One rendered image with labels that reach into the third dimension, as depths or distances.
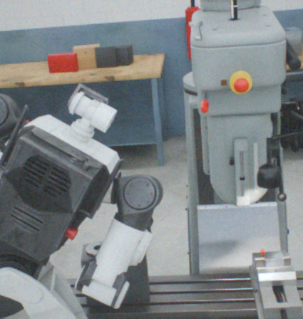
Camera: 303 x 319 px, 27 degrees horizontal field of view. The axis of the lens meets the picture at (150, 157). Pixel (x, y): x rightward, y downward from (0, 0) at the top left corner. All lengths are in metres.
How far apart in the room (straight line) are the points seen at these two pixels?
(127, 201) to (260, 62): 0.52
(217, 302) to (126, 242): 0.69
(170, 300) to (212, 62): 0.91
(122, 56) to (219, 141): 3.91
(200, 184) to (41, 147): 1.09
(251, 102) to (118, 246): 0.58
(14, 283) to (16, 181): 0.35
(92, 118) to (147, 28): 4.61
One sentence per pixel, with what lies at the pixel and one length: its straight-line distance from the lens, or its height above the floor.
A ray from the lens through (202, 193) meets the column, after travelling 2.49.
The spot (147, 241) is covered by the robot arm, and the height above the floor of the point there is 1.30.
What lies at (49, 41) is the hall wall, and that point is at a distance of 6.37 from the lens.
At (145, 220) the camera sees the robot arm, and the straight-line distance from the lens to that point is 1.63.
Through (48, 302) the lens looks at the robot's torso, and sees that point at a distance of 1.80.
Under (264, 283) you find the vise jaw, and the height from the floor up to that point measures 1.03.
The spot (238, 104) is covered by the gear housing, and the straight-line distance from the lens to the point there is 1.85.
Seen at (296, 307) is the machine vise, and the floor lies 1.01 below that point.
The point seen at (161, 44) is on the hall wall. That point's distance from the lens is 6.22.
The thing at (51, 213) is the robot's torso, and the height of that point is 1.56.
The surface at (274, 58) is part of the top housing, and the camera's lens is 1.73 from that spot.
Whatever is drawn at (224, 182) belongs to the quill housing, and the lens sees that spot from 1.98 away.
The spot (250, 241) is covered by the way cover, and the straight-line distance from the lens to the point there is 2.52.
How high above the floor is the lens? 2.22
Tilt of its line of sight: 22 degrees down
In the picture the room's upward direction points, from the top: 5 degrees counter-clockwise
